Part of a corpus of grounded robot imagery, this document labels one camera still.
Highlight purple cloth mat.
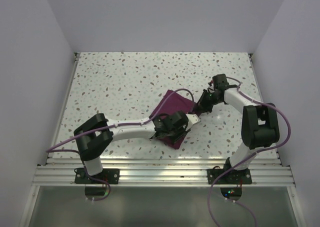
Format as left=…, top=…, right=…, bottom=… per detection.
left=149, top=90, right=195, bottom=150

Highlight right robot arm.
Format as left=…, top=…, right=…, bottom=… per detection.
left=193, top=86, right=280, bottom=184

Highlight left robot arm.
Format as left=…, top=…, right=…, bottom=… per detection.
left=73, top=110, right=200, bottom=184

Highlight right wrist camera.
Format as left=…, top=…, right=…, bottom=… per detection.
left=209, top=74, right=229, bottom=90

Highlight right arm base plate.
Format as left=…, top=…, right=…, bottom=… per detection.
left=206, top=168, right=253, bottom=185

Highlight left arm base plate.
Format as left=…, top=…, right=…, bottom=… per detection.
left=74, top=167, right=120, bottom=185

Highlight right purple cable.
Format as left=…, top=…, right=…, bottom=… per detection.
left=208, top=76, right=292, bottom=227

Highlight purple cable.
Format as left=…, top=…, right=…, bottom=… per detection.
left=45, top=88, right=195, bottom=202
left=208, top=76, right=292, bottom=227

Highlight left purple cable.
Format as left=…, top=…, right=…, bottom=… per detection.
left=45, top=88, right=195, bottom=202

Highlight aluminium rail frame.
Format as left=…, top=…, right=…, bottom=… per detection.
left=20, top=52, right=306, bottom=227

